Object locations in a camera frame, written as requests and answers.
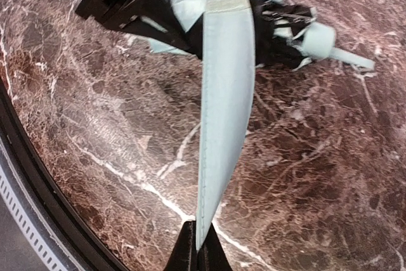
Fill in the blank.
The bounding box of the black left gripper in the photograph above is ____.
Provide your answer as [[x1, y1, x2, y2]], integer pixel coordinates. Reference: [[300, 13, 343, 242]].
[[75, 0, 199, 55]]

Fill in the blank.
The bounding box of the black front table rail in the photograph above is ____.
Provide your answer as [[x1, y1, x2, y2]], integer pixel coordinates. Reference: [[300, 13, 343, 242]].
[[1, 86, 126, 270]]

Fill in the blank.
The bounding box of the grey slotted cable duct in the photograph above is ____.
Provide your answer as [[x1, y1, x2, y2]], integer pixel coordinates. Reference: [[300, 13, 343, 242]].
[[1, 149, 75, 270]]

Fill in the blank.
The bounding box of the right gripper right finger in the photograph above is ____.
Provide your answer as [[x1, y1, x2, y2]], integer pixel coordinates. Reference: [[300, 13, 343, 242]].
[[197, 224, 232, 271]]

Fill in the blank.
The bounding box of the black and mint umbrella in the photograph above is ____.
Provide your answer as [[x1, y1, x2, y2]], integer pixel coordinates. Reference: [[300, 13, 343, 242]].
[[166, 0, 374, 249]]

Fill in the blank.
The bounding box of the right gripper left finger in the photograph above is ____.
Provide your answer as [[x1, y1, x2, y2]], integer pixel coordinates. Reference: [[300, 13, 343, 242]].
[[164, 221, 197, 271]]

